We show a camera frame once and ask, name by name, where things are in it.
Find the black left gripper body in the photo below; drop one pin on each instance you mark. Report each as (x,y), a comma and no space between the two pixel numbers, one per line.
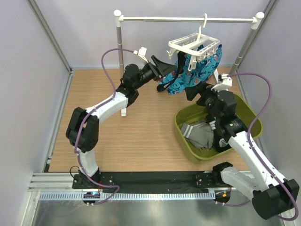
(157,70)

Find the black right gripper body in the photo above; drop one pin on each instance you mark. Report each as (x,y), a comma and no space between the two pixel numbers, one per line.
(203,88)

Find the black sock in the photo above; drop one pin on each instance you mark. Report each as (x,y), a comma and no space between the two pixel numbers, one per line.
(172,83)
(219,142)

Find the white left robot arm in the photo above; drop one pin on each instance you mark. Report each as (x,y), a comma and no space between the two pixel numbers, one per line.
(83,129)

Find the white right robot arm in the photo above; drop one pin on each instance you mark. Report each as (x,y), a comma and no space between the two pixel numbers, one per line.
(269,191)

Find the white clip hanger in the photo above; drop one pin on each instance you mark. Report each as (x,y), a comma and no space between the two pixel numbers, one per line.
(197,45)

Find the blue patterned sock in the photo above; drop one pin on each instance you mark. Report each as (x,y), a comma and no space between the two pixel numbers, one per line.
(203,71)

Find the green plastic basket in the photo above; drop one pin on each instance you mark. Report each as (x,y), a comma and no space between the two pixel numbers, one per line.
(194,113)

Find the white clothes rack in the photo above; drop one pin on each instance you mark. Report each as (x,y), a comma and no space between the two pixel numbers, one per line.
(255,23)

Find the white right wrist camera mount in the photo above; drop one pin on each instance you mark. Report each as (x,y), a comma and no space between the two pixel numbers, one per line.
(225,82)

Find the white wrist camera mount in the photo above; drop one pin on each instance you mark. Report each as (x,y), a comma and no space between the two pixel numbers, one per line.
(141,53)
(225,82)

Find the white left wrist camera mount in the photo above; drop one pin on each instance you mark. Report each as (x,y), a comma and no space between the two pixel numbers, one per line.
(141,53)

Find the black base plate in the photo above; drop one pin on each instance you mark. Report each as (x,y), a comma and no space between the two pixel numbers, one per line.
(160,182)

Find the grey slotted cable duct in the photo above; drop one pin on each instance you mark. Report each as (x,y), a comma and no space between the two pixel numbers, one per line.
(92,195)

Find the aluminium frame rail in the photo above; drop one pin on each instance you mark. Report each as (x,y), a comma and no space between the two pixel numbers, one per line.
(50,182)

